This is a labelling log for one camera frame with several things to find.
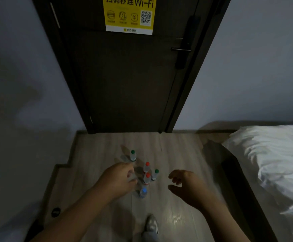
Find person's right hand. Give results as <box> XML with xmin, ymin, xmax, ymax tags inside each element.
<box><xmin>168</xmin><ymin>170</ymin><xmax>220</xmax><ymax>212</ymax></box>

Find person's left hand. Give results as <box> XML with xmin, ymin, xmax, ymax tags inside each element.
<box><xmin>95</xmin><ymin>162</ymin><xmax>138</xmax><ymax>200</ymax></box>

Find person's right forearm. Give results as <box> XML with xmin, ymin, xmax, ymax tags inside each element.
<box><xmin>200</xmin><ymin>196</ymin><xmax>251</xmax><ymax>242</ymax></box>

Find person's left forearm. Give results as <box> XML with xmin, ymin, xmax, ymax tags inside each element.
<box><xmin>31</xmin><ymin>185</ymin><xmax>111</xmax><ymax>242</ymax></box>

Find person's grey sneaker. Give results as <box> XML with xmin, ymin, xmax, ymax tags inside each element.
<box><xmin>145</xmin><ymin>215</ymin><xmax>159</xmax><ymax>235</ymax></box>

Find person's grey trouser leg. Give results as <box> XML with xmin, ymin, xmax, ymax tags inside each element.
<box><xmin>141</xmin><ymin>230</ymin><xmax>161</xmax><ymax>242</ymax></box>

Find dark wooden door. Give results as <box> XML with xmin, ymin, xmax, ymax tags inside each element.
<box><xmin>48</xmin><ymin>0</ymin><xmax>202</xmax><ymax>133</ymax></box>

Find white bed duvet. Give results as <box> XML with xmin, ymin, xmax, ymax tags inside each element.
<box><xmin>222</xmin><ymin>125</ymin><xmax>293</xmax><ymax>242</ymax></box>

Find black electronic door lock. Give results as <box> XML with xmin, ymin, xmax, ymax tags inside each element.
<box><xmin>171</xmin><ymin>15</ymin><xmax>200</xmax><ymax>70</ymax></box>

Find yellow paper door sign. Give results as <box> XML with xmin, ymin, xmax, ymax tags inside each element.
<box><xmin>103</xmin><ymin>0</ymin><xmax>157</xmax><ymax>35</ymax></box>

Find dark bed frame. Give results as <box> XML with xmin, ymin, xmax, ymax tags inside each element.
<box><xmin>202</xmin><ymin>140</ymin><xmax>279</xmax><ymax>242</ymax></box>

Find dark door frame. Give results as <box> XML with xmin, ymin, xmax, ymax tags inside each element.
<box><xmin>31</xmin><ymin>0</ymin><xmax>232</xmax><ymax>134</ymax></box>

